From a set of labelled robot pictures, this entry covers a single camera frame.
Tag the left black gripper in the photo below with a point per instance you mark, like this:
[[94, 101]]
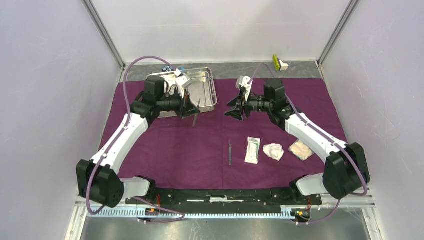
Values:
[[187, 108]]

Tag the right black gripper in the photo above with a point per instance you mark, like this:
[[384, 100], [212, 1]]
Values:
[[239, 101]]

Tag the steel scalpel handle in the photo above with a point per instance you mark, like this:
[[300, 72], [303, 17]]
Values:
[[230, 153], [197, 114]]

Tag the metal instrument tray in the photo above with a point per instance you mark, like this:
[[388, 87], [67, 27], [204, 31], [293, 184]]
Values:
[[202, 88]]

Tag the white sterile packet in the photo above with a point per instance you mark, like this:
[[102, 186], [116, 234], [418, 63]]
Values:
[[252, 150]]

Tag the white gauze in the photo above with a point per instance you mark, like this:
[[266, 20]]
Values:
[[274, 151]]

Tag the beige gauze roll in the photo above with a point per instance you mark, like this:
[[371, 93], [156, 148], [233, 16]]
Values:
[[301, 150]]

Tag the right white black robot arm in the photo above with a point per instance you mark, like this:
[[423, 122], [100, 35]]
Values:
[[345, 164]]

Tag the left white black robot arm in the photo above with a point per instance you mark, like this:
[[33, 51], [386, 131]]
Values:
[[97, 178]]

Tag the yellow green white object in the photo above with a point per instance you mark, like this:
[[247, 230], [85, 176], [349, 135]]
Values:
[[279, 64]]

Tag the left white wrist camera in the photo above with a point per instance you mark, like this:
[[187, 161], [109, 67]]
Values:
[[182, 82]]

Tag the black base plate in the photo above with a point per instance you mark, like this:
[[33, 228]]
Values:
[[229, 201]]

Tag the aluminium frame rail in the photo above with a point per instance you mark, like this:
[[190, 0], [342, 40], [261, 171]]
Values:
[[352, 218]]

